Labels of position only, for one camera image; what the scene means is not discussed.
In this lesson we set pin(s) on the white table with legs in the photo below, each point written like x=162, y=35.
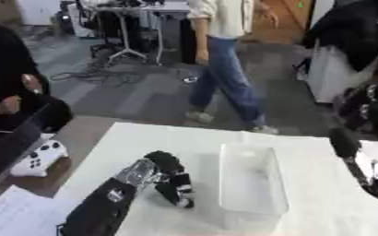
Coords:
x=168, y=9

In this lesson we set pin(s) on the white game controller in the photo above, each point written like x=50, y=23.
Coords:
x=39, y=158

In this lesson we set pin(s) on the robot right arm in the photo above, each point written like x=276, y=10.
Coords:
x=370, y=104

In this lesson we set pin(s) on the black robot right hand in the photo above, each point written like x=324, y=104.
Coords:
x=344, y=143

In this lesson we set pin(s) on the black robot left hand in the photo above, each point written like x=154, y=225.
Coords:
x=170, y=172

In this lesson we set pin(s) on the person walking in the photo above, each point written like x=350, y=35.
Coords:
x=224, y=76

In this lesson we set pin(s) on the white cabinet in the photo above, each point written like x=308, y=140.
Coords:
x=329, y=76

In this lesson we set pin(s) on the white tripod stand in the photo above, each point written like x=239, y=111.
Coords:
x=125, y=37

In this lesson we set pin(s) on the white paper sheet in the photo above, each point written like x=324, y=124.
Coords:
x=15, y=215

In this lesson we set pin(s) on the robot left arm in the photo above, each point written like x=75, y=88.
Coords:
x=98, y=209

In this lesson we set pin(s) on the white open box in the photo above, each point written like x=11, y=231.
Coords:
x=251, y=181

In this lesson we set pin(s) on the black jacket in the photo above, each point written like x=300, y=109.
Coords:
x=348, y=33

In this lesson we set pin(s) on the black laptop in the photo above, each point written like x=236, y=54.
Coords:
x=12, y=144

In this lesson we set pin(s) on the person in black seated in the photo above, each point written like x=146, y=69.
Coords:
x=4, y=61

